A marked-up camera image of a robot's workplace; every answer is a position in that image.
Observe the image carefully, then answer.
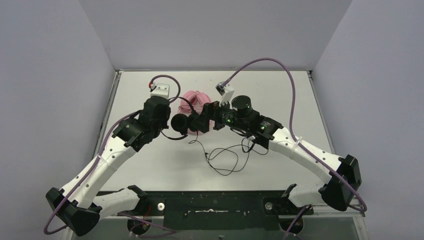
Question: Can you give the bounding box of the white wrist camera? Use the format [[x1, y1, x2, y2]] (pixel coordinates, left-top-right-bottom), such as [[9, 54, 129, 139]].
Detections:
[[150, 83, 170, 99], [215, 82, 235, 107]]

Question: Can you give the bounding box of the pink over-ear headphones with cable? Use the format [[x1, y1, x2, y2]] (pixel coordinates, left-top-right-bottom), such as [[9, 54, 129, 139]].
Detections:
[[177, 90, 212, 125]]

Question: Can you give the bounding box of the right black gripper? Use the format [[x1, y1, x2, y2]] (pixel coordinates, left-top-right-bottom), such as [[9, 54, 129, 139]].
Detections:
[[191, 96, 248, 134]]

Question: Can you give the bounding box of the purple cable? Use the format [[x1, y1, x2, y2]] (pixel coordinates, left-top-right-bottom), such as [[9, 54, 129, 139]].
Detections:
[[221, 57, 368, 240], [43, 74, 181, 239]]

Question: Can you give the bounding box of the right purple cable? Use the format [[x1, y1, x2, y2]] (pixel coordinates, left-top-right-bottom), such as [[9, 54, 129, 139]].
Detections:
[[221, 57, 368, 240]]

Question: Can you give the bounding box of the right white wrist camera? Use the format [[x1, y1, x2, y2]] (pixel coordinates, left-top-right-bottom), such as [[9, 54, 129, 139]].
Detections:
[[215, 82, 235, 107]]

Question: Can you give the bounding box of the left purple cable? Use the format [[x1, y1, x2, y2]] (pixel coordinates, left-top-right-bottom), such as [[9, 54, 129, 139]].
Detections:
[[43, 74, 181, 239]]

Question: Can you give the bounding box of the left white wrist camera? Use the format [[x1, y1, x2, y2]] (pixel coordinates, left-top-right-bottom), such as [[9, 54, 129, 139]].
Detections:
[[150, 83, 170, 99]]

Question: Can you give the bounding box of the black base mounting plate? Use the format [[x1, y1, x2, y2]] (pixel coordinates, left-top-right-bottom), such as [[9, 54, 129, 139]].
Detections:
[[81, 185, 349, 233]]

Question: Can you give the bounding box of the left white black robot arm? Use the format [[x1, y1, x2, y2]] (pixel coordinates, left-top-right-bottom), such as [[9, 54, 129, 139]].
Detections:
[[45, 96, 171, 237]]

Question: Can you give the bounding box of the black on-ear headphones with cable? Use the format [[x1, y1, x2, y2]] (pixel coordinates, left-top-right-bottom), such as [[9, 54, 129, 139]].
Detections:
[[160, 96, 270, 177]]

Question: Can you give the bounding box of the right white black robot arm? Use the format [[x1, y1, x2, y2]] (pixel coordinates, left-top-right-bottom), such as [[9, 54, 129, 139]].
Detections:
[[188, 95, 362, 214]]

